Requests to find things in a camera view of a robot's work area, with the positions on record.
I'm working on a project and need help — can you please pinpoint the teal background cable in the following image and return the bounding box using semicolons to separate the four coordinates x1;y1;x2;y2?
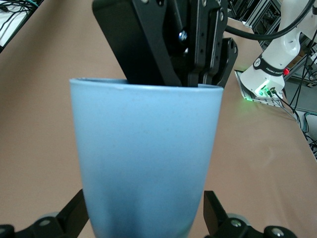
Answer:
302;111;317;132

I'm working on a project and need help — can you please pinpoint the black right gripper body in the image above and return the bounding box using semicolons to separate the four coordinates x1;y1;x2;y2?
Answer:
173;0;196;74

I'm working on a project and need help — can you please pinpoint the aluminium frame profile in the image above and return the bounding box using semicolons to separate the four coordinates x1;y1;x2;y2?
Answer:
227;0;283;29
287;29;317;87

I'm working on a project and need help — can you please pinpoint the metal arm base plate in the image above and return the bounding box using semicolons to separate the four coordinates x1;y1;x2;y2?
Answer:
234;69;287;108

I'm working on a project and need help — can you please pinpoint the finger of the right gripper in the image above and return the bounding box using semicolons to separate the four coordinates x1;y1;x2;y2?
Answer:
92;0;189;87
188;0;239;88

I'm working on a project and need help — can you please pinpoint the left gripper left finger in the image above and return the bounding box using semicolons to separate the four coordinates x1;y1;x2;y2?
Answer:
0;188;90;238

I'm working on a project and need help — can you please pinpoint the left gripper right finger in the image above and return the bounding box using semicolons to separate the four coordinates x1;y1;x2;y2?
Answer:
203;190;298;238

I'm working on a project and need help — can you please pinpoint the blue plastic cup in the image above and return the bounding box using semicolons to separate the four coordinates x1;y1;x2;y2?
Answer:
68;77;223;238

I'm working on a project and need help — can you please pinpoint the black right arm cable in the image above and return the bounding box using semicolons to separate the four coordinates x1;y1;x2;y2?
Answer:
223;0;315;42

